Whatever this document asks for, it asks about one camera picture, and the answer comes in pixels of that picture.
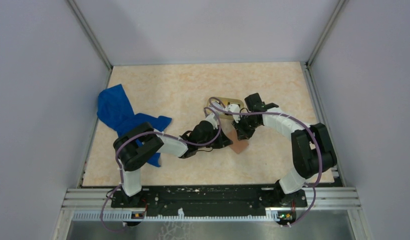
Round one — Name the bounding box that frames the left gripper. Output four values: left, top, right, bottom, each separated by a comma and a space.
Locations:
197, 124, 233, 149

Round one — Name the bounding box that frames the tan leather card holder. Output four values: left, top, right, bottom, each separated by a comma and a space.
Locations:
226, 129, 249, 154

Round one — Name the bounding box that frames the beige oval tray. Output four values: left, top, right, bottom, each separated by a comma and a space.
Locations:
211, 96, 245, 120

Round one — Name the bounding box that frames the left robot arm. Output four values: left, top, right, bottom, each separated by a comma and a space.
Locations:
113, 120, 233, 207

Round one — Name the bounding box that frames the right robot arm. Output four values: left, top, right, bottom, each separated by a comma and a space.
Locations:
225, 93, 337, 206

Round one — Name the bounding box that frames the blue cloth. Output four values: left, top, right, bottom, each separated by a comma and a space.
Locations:
96, 84, 173, 168

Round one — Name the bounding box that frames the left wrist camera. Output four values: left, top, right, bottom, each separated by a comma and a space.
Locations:
205, 113, 219, 130

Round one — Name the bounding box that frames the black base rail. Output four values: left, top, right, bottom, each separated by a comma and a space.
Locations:
111, 184, 308, 217

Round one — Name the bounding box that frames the aluminium frame rail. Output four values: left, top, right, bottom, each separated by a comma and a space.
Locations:
62, 187, 362, 222

